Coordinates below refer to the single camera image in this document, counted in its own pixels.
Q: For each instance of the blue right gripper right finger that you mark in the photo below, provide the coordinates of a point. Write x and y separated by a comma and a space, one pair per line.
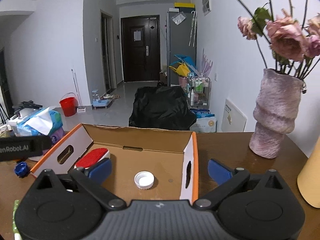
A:
219, 172

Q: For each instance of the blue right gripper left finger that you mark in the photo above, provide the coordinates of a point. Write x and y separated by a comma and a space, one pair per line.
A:
100, 171

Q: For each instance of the white bottle cap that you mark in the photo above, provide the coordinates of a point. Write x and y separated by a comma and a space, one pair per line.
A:
144, 180

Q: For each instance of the blue bottle cap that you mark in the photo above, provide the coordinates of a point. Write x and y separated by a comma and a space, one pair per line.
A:
22, 169

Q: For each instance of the black tripod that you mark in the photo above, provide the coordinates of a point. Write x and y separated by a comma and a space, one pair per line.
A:
3, 115

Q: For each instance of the blue tissue pack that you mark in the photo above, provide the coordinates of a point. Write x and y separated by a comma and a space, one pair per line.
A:
43, 122

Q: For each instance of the white purple tissue box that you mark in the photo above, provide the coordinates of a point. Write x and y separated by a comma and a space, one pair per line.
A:
57, 135

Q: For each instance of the red cardboard box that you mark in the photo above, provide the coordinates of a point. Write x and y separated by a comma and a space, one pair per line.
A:
171, 156

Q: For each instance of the white leaning board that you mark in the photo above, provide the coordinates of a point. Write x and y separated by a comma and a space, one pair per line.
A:
233, 119

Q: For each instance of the red bucket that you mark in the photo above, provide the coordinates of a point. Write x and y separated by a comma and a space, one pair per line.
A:
68, 104

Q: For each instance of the pet water feeder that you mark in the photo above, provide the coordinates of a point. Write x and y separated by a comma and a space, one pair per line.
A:
98, 102

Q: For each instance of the pink textured vase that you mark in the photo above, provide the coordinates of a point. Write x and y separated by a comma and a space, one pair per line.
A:
276, 110

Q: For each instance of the yellow thermos jug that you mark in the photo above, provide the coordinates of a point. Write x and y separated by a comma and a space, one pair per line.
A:
308, 181

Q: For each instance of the black covered chair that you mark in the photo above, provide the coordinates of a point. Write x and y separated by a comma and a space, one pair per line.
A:
161, 107

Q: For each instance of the yellow blue toy pile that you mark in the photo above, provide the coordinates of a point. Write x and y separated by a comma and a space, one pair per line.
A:
183, 66

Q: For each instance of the dark entrance door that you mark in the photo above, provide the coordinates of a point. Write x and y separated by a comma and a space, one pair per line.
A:
141, 48

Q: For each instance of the dried pink roses bouquet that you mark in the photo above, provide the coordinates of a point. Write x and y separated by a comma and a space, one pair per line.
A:
294, 45

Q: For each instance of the grey refrigerator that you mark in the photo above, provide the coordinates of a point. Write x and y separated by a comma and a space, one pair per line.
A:
178, 37

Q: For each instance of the wire storage cart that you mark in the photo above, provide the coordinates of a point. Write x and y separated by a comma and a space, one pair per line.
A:
198, 91

